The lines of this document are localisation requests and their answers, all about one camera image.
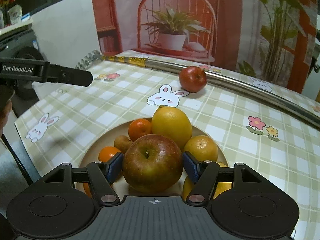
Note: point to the cream round plate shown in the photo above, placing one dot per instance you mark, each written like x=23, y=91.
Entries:
x=120, y=186

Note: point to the metal telescopic pole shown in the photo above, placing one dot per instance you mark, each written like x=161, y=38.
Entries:
x=254, y=92

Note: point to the yellow lemon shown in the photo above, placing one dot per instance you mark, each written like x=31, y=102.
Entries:
x=173, y=123

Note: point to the red brown apple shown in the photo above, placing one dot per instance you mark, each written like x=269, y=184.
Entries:
x=152, y=164

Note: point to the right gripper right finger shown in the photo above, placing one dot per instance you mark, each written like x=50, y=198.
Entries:
x=204, y=175

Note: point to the large yellow grapefruit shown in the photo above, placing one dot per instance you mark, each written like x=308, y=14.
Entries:
x=220, y=187

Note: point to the dark red apple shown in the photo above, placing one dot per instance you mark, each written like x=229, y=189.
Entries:
x=192, y=79

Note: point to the printed chair backdrop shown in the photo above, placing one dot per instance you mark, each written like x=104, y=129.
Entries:
x=272, y=40

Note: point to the person's left hand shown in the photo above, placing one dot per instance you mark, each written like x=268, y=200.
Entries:
x=4, y=116

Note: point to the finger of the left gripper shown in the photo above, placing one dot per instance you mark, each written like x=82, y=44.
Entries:
x=70, y=76

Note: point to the yellow green pear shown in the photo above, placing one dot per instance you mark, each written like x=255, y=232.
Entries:
x=122, y=143

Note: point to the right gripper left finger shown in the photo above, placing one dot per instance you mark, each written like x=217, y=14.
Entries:
x=101, y=176

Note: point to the checked bunny tablecloth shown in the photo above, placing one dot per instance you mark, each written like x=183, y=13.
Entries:
x=73, y=124

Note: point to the large orange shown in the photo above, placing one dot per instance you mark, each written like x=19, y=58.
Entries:
x=202, y=148

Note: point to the small tangerine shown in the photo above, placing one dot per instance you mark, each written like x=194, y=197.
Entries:
x=87, y=189
x=139, y=128
x=107, y=153

